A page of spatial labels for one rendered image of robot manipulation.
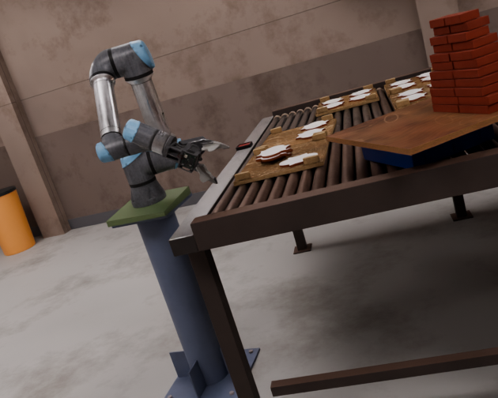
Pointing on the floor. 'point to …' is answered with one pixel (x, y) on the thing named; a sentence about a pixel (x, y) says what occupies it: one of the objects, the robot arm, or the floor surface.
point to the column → (187, 317)
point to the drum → (8, 220)
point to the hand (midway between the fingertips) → (224, 165)
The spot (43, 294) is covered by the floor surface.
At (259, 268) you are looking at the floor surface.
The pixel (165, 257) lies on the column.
